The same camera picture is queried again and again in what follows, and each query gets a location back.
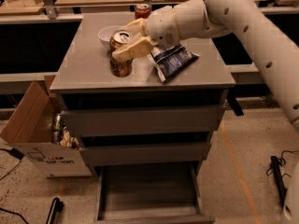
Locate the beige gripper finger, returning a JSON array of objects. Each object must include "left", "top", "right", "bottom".
[
  {"left": 121, "top": 18, "right": 146, "bottom": 36},
  {"left": 112, "top": 36, "right": 158, "bottom": 62}
]

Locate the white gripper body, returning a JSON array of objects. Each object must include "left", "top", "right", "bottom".
[{"left": 145, "top": 6, "right": 180, "bottom": 49}]

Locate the orange patterned drink can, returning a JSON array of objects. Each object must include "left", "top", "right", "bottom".
[{"left": 110, "top": 30, "right": 132, "bottom": 77}]

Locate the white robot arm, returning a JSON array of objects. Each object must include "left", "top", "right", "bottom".
[{"left": 112, "top": 0, "right": 299, "bottom": 129}]

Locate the red cola can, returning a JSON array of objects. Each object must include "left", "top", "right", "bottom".
[{"left": 135, "top": 4, "right": 150, "bottom": 19}]

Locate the grey drawer cabinet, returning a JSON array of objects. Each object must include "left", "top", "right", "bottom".
[{"left": 50, "top": 10, "right": 235, "bottom": 179}]

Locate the grey top drawer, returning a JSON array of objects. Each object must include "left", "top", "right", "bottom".
[{"left": 62, "top": 105, "right": 224, "bottom": 137}]

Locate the grey middle drawer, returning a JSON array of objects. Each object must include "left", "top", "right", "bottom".
[{"left": 79, "top": 142, "right": 211, "bottom": 166}]

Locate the silver can in box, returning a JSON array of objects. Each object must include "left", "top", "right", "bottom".
[{"left": 52, "top": 114, "right": 63, "bottom": 143}]

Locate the grey open bottom drawer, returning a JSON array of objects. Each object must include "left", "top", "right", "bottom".
[{"left": 93, "top": 162, "right": 215, "bottom": 224}]

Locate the blue chip bag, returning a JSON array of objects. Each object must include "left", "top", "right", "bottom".
[{"left": 149, "top": 45, "right": 199, "bottom": 83}]

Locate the white ceramic bowl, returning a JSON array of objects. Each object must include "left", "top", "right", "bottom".
[{"left": 97, "top": 25, "right": 121, "bottom": 50}]

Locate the cardboard box with cans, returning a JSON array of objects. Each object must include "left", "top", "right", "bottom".
[{"left": 0, "top": 81, "right": 92, "bottom": 177}]

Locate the black power adapter left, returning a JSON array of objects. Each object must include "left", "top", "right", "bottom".
[{"left": 9, "top": 148, "right": 24, "bottom": 160}]

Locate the black power strip right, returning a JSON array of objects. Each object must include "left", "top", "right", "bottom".
[{"left": 270, "top": 156, "right": 287, "bottom": 206}]

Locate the black tool bottom left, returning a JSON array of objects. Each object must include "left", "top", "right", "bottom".
[{"left": 46, "top": 197, "right": 64, "bottom": 224}]

